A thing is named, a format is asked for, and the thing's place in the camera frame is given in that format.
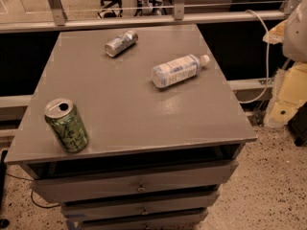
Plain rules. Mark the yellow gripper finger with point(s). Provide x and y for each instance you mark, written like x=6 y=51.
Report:
x=289 y=94
x=276 y=34

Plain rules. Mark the clear blue-labelled plastic bottle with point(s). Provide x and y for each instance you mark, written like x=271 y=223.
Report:
x=177 y=70

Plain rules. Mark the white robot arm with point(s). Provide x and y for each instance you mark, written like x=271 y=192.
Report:
x=294 y=45

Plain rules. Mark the green upright drink can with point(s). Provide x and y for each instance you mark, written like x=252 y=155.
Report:
x=63 y=117

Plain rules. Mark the middle grey drawer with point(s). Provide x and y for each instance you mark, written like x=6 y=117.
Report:
x=140 y=205

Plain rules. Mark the grey drawer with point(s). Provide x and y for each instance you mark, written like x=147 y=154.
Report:
x=140 y=205
x=148 y=222
x=134 y=182

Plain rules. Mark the grey drawer cabinet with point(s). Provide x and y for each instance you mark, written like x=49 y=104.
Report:
x=132 y=125

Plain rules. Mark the silver lying drink can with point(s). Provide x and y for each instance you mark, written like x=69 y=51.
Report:
x=120 y=43

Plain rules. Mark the bottom grey drawer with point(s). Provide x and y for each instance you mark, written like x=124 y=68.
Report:
x=148 y=222

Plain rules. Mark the top grey drawer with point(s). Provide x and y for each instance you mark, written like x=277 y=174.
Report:
x=134 y=182

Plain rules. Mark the metal rail frame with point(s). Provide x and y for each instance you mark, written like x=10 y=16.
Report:
x=67 y=15

